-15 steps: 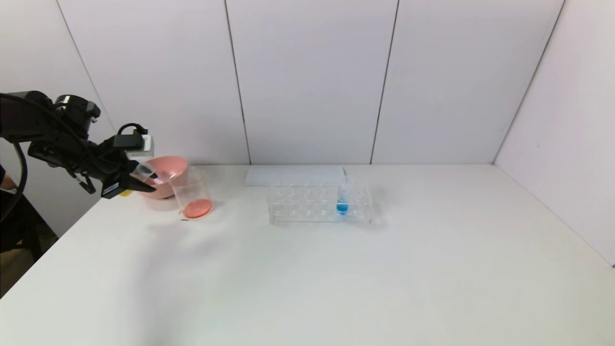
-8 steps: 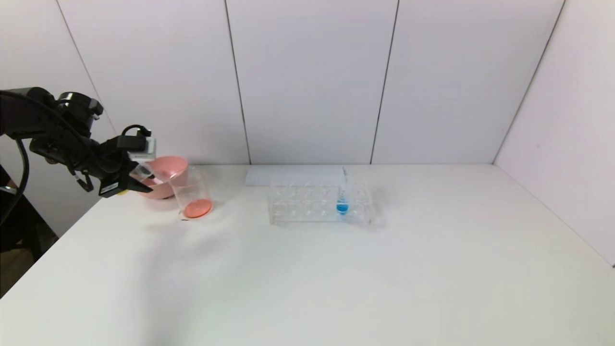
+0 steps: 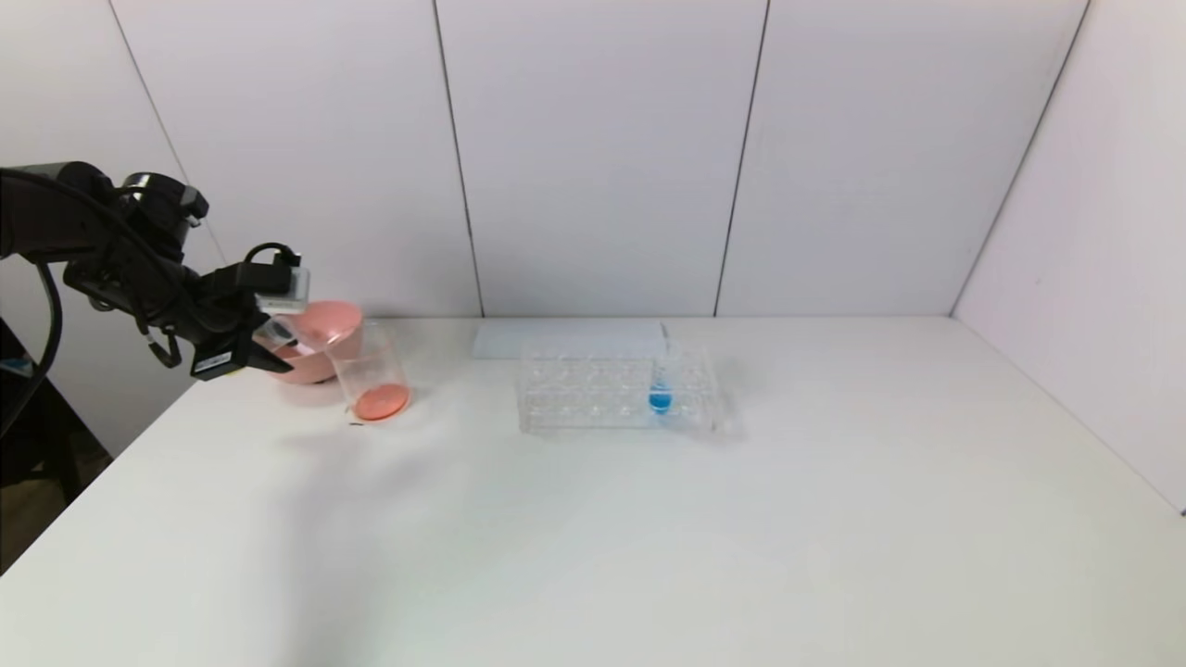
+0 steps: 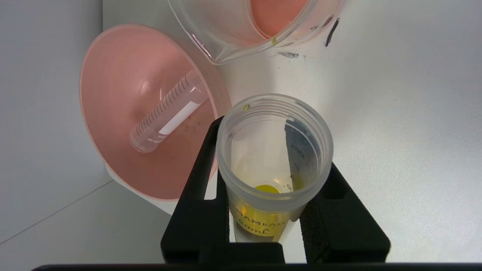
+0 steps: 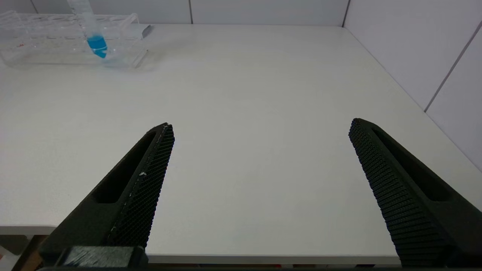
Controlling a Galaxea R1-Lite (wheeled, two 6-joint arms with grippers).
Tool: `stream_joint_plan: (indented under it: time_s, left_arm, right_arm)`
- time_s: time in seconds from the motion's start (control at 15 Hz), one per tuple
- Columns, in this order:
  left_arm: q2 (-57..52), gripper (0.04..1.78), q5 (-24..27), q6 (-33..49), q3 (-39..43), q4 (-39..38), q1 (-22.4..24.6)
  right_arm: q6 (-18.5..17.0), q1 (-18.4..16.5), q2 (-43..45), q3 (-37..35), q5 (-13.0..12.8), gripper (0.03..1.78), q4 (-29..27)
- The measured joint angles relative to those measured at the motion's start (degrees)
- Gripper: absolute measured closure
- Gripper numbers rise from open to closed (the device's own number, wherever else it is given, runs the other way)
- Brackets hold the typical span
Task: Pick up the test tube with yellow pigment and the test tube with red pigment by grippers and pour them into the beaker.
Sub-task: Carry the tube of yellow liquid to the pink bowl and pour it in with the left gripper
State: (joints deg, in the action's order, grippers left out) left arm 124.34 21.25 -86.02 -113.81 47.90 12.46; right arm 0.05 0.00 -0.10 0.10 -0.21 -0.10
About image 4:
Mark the test tube with red pigment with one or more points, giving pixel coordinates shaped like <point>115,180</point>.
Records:
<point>169,113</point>

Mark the clear glass beaker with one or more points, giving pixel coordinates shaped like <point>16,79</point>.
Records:
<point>233,37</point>

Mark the test tube with yellow pigment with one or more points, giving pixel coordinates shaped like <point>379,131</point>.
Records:
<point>263,210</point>

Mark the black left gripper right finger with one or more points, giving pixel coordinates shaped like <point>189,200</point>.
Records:
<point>339,226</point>

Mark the pink plastic bowl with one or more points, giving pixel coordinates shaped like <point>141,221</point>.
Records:
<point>124,94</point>

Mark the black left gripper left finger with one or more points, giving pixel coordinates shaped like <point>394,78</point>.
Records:
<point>197,222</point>

